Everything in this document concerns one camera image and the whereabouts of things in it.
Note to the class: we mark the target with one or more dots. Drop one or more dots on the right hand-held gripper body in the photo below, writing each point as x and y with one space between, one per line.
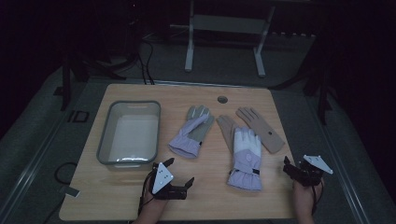
311 172

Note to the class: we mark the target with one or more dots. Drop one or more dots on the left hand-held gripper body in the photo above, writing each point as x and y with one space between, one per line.
162 179

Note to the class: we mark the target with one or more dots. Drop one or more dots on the purple glove with grey palm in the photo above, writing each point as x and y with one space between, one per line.
191 133

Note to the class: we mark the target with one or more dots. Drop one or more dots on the purple and white glove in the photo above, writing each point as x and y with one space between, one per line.
246 158

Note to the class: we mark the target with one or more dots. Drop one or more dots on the clear plastic bin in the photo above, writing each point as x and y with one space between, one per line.
132 137

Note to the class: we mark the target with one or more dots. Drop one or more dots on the person's right hand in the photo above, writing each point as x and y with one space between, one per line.
303 194

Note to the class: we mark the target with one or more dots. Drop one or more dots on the person's left hand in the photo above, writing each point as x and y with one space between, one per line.
154 205

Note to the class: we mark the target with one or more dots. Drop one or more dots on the beige glove with dark dot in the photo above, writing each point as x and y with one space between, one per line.
261 129

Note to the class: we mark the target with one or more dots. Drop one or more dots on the black tripod stand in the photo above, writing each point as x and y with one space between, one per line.
320 87
74 74

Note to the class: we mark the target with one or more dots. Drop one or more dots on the round table grommet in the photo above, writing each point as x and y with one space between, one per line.
222 99

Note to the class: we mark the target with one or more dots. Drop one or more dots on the grey tape piece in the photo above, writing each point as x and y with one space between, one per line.
70 191

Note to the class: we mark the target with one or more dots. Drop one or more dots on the black tape floor marks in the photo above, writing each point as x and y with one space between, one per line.
79 116

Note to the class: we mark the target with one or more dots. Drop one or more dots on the white metal stand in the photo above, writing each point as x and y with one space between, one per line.
224 25

